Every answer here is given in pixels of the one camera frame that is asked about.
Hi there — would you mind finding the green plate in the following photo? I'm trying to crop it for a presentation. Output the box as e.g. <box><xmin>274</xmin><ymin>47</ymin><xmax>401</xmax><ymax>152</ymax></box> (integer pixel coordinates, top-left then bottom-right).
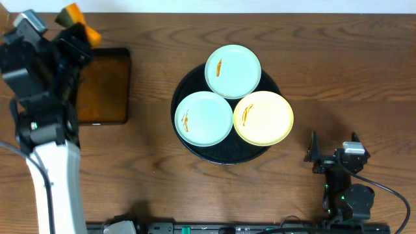
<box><xmin>174</xmin><ymin>91</ymin><xmax>233</xmax><ymax>147</ymax></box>
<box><xmin>204</xmin><ymin>45</ymin><xmax>262</xmax><ymax>99</ymax></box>

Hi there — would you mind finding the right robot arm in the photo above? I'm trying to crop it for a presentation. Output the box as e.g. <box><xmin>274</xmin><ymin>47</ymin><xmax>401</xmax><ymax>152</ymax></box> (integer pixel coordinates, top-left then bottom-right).
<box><xmin>304</xmin><ymin>131</ymin><xmax>375</xmax><ymax>226</ymax></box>

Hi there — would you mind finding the round black serving tray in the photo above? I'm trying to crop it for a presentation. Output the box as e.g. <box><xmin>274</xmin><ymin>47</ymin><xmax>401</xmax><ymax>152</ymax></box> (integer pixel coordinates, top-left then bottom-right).
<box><xmin>170</xmin><ymin>63</ymin><xmax>269</xmax><ymax>164</ymax></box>

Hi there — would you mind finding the orange green sponge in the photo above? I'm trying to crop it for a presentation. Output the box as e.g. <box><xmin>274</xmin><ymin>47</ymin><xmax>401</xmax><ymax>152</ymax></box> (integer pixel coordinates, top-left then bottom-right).
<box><xmin>55</xmin><ymin>3</ymin><xmax>101</xmax><ymax>47</ymax></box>

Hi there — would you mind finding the black rectangular water tray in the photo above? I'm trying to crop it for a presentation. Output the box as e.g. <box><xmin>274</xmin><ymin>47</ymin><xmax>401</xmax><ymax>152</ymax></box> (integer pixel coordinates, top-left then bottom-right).
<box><xmin>76</xmin><ymin>47</ymin><xmax>131</xmax><ymax>125</ymax></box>

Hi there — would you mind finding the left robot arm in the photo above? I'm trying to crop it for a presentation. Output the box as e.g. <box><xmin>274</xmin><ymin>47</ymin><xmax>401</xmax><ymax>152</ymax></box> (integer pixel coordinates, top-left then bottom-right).
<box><xmin>1</xmin><ymin>19</ymin><xmax>92</xmax><ymax>233</ymax></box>

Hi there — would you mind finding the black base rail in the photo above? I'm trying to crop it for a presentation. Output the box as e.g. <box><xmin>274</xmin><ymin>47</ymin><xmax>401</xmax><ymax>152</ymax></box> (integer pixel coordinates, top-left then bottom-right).
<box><xmin>86</xmin><ymin>221</ymin><xmax>391</xmax><ymax>234</ymax></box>

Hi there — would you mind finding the yellow plate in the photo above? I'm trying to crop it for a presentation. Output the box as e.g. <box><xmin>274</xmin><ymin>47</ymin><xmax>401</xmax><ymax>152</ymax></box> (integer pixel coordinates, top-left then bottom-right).
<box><xmin>233</xmin><ymin>91</ymin><xmax>294</xmax><ymax>146</ymax></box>

